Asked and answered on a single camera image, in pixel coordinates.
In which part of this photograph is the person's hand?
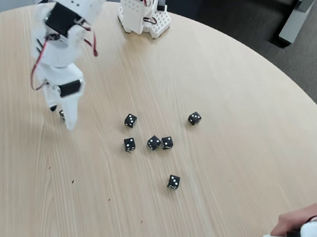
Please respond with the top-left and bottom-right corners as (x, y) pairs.
(269, 197), (317, 237)

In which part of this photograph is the grey desk leg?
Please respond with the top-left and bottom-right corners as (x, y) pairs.
(277, 0), (316, 47)

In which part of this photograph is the red black servo cable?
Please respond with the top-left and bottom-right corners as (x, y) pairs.
(81, 24), (103, 58)
(28, 36), (56, 93)

